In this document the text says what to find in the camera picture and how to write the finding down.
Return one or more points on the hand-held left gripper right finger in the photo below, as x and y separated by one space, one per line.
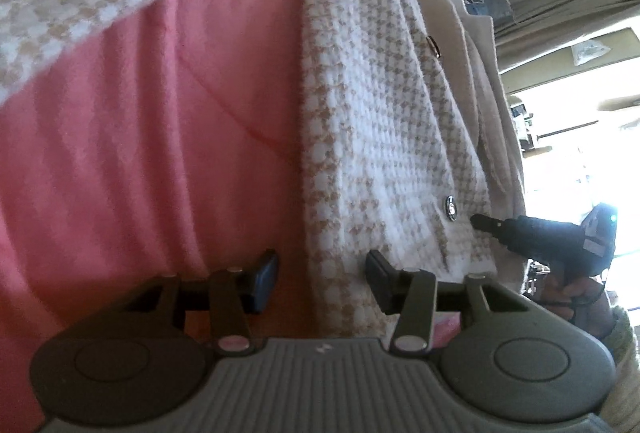
380 283

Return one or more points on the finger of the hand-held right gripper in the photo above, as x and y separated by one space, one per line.
495 228

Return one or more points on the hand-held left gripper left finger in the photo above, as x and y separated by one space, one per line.
264 283

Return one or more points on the beige white houndstooth knit cardigan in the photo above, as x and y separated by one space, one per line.
370 113

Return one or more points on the person's right hand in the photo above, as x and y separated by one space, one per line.
580 300

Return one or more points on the pink floral blanket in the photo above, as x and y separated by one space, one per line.
125 138

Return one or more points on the beige curtain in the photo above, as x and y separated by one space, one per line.
565 3

